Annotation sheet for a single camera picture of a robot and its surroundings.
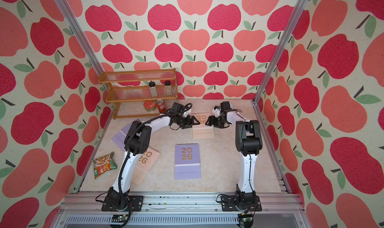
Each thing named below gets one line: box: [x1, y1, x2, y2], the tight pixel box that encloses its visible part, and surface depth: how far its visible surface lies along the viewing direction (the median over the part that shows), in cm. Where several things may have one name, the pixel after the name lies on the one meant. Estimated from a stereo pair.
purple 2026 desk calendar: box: [174, 143, 201, 180], surface depth 90 cm
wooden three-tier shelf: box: [98, 68, 179, 120], surface depth 113 cm
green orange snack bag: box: [92, 151, 118, 180], surface depth 86 cm
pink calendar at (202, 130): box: [192, 112, 215, 139], surface depth 104 cm
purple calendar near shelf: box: [111, 122, 134, 152], surface depth 101 cm
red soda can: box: [156, 99, 167, 113], surface depth 107 cm
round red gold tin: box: [143, 99, 157, 112], surface depth 116 cm
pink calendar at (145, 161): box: [131, 146, 161, 186], surface depth 88 cm
